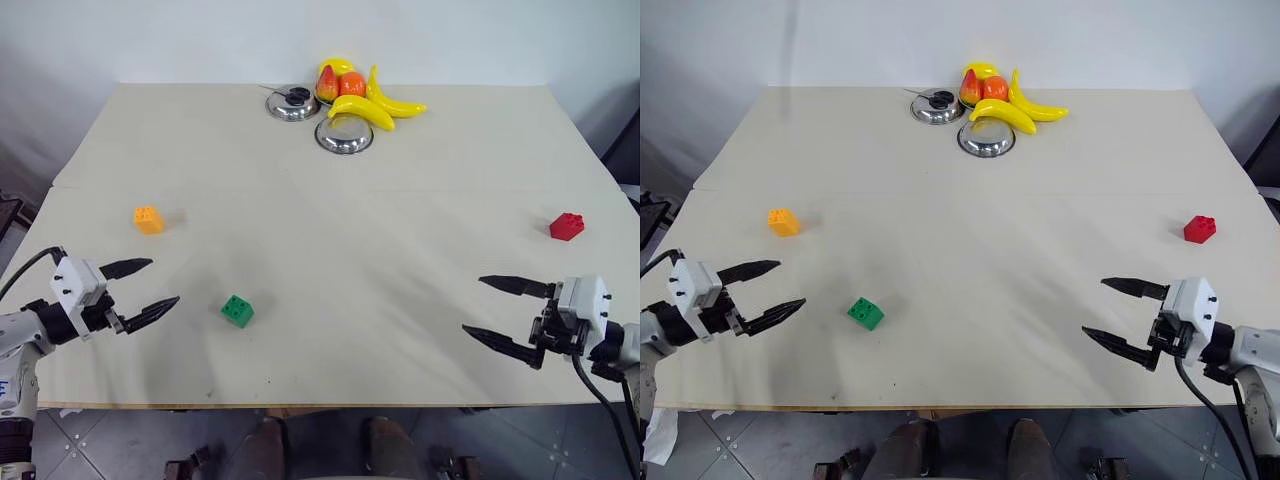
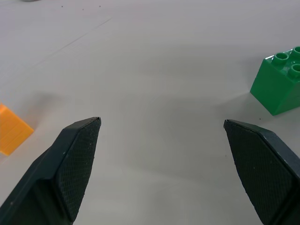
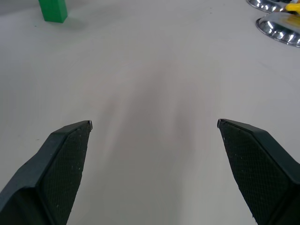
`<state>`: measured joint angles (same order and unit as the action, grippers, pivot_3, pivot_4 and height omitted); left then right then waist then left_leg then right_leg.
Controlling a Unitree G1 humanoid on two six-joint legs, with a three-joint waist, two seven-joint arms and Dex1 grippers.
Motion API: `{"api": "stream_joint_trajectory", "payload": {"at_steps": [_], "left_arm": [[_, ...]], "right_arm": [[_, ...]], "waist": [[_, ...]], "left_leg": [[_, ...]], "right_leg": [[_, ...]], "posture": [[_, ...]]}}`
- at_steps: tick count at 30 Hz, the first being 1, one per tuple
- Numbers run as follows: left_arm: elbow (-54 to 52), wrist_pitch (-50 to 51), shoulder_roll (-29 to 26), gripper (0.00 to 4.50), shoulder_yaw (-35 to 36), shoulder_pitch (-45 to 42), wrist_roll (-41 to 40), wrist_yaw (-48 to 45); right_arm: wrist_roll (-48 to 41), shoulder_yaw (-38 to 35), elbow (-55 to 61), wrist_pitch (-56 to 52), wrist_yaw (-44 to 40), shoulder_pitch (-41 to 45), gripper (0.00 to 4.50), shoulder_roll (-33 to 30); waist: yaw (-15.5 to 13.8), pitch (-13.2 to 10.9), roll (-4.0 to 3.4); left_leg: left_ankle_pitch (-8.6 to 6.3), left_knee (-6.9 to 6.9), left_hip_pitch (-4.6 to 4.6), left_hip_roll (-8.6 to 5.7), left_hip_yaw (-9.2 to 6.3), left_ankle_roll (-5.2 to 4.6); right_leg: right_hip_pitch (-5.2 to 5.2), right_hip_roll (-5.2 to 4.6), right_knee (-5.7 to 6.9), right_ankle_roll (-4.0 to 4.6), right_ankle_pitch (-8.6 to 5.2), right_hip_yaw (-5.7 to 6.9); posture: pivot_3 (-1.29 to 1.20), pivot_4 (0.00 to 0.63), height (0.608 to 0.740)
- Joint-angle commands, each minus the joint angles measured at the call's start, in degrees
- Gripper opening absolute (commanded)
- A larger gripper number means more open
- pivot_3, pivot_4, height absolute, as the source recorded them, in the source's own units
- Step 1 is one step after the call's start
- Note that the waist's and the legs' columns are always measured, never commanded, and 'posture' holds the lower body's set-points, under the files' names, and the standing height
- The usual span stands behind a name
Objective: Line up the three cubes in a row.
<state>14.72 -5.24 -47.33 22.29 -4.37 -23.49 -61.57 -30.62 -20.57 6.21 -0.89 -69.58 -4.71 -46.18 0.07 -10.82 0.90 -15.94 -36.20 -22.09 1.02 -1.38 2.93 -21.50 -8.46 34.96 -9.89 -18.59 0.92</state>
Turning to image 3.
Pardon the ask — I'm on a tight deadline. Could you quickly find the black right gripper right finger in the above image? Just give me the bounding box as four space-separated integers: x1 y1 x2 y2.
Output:
217 118 300 225

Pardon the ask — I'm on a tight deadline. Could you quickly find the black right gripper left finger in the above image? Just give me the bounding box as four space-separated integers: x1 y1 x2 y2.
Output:
0 120 93 225

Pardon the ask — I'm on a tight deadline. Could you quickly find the shiny steel bowl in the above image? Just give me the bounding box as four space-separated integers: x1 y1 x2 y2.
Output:
246 0 288 13
255 12 300 48

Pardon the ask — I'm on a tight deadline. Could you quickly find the yellow toy piece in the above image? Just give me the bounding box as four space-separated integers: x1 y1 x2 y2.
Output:
285 2 300 16

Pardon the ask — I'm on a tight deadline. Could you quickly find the green block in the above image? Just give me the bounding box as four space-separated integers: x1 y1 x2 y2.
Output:
38 0 68 24

